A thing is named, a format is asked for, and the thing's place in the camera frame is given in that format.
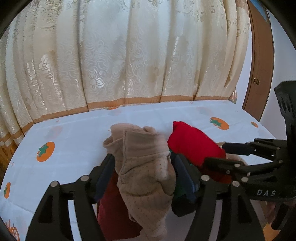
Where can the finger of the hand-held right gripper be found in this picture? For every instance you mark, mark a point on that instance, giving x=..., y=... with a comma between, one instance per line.
x=219, y=163
x=235, y=148

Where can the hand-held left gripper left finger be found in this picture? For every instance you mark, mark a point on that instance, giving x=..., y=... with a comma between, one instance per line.
x=105, y=178

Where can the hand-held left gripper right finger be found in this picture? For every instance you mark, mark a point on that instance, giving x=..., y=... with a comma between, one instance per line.
x=185, y=178

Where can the black underwear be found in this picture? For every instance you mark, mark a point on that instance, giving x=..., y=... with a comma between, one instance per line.
x=182, y=208

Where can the dark red underwear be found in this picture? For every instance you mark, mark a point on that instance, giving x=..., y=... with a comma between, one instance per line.
x=111, y=208

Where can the bright red underwear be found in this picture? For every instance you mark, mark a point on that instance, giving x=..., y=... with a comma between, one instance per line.
x=192, y=143

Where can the beige underwear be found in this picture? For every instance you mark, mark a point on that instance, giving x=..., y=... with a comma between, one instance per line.
x=143, y=173

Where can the white persimmon print tablecloth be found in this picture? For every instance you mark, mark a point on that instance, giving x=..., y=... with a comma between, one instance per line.
x=81, y=139

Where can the brass door knob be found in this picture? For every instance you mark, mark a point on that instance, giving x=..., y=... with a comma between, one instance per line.
x=256, y=81

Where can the wooden door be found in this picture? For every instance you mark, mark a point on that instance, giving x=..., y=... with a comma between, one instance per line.
x=256, y=58

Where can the cream floral curtain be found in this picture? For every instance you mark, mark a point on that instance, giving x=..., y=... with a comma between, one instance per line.
x=115, y=58

